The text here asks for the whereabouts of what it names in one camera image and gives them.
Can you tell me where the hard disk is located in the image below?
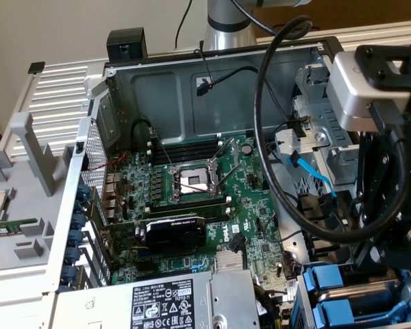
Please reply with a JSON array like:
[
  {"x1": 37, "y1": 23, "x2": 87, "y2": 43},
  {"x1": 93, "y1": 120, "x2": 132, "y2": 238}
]
[{"x1": 303, "y1": 263, "x2": 411, "y2": 299}]

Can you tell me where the blue disk carrier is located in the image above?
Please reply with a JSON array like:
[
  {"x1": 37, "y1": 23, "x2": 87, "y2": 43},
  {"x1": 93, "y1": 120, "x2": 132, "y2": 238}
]
[{"x1": 311, "y1": 297, "x2": 411, "y2": 325}]

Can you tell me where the metal disk bay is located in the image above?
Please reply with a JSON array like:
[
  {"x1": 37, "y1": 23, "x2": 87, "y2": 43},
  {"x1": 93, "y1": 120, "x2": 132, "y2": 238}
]
[{"x1": 292, "y1": 249, "x2": 411, "y2": 329}]

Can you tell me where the metal optical drive cage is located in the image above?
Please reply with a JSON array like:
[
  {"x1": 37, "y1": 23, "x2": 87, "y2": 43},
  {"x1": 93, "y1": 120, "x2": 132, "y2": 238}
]
[{"x1": 273, "y1": 56, "x2": 362, "y2": 188}]

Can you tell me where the green motherboard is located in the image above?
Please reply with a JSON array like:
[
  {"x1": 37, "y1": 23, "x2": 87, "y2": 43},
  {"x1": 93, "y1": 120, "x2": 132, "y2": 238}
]
[{"x1": 102, "y1": 133, "x2": 297, "y2": 309}]

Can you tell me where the metal socket cover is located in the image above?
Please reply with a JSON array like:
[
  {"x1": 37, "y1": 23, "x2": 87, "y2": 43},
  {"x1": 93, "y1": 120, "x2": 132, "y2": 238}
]
[{"x1": 208, "y1": 137, "x2": 241, "y2": 193}]

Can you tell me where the brown cardboard box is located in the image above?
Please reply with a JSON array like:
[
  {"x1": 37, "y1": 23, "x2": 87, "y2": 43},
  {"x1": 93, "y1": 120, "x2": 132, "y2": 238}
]
[{"x1": 253, "y1": 0, "x2": 411, "y2": 37}]

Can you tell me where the black RAM slot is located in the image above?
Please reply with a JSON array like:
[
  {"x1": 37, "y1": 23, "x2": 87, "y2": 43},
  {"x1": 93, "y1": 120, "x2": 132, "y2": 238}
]
[
  {"x1": 147, "y1": 138, "x2": 224, "y2": 155},
  {"x1": 147, "y1": 197, "x2": 232, "y2": 212},
  {"x1": 146, "y1": 147, "x2": 224, "y2": 165},
  {"x1": 150, "y1": 205, "x2": 232, "y2": 223}
]

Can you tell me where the silver chipset heatsink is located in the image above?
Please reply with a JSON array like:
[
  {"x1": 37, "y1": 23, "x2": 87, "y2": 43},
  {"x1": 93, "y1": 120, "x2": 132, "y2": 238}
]
[{"x1": 214, "y1": 252, "x2": 243, "y2": 274}]

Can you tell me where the CPU socket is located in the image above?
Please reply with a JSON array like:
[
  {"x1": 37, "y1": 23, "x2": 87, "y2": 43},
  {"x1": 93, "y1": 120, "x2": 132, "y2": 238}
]
[{"x1": 167, "y1": 136, "x2": 242, "y2": 208}]

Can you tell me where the black graphics card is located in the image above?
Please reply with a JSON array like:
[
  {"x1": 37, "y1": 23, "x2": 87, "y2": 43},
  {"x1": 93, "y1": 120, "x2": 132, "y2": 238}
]
[{"x1": 99, "y1": 214, "x2": 207, "y2": 256}]

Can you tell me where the metal locking lever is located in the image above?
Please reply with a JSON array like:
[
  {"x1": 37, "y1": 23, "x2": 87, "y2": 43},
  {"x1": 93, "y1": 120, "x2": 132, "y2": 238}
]
[{"x1": 149, "y1": 127, "x2": 175, "y2": 172}]

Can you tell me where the open grey PC case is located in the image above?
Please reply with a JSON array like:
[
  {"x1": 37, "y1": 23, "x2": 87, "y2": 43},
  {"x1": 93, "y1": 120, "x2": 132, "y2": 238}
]
[{"x1": 42, "y1": 36, "x2": 411, "y2": 329}]

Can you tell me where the grey power supply unit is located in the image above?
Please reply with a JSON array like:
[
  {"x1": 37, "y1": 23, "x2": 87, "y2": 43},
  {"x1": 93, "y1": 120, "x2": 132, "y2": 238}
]
[{"x1": 54, "y1": 269, "x2": 261, "y2": 329}]

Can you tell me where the grey parts rack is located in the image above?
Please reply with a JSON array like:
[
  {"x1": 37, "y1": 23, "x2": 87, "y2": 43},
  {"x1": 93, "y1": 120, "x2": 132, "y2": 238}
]
[{"x1": 0, "y1": 112, "x2": 86, "y2": 278}]

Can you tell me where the green RAM stick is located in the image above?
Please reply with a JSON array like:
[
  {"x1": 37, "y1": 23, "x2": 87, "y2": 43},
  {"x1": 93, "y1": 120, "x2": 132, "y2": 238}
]
[{"x1": 0, "y1": 218, "x2": 38, "y2": 238}]

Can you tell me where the blue SATA wire black plug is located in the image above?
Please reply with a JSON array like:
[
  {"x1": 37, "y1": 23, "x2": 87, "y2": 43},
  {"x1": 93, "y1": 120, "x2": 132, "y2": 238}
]
[{"x1": 286, "y1": 150, "x2": 339, "y2": 203}]

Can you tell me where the braided power wire bundle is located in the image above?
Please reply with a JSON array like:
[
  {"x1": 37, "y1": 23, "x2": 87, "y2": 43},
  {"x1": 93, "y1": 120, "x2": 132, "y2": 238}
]
[{"x1": 255, "y1": 286, "x2": 285, "y2": 329}]

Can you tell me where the black power plug wire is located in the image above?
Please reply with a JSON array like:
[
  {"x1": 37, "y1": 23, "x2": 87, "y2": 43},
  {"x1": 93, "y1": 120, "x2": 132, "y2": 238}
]
[{"x1": 229, "y1": 234, "x2": 245, "y2": 270}]

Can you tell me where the black wire with black plug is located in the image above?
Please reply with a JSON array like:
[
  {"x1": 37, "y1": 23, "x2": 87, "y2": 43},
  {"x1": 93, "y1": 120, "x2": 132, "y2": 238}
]
[{"x1": 195, "y1": 66, "x2": 311, "y2": 138}]

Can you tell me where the thin black wire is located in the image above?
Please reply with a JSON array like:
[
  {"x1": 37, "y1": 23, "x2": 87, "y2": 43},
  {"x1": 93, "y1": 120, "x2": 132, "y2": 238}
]
[{"x1": 174, "y1": 0, "x2": 192, "y2": 49}]

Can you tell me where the black box on bracket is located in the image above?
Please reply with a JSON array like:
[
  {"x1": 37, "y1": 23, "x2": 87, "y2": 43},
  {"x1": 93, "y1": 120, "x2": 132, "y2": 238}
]
[{"x1": 106, "y1": 27, "x2": 148, "y2": 63}]

